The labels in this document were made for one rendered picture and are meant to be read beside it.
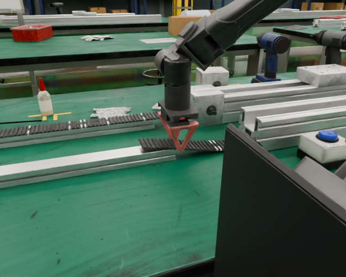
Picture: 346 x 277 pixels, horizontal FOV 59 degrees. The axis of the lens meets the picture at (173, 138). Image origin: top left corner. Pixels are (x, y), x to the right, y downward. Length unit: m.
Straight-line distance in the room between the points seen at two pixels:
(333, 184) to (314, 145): 0.51
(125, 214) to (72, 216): 0.09
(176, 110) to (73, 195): 0.27
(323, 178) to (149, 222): 0.37
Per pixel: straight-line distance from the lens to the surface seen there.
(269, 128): 0.76
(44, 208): 0.61
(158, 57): 0.71
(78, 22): 4.00
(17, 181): 0.69
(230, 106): 0.91
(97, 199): 0.60
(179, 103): 0.65
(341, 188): 0.22
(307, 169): 0.23
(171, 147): 0.70
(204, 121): 0.89
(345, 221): 0.19
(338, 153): 0.74
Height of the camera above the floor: 1.14
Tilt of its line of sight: 26 degrees down
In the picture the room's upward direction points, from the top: straight up
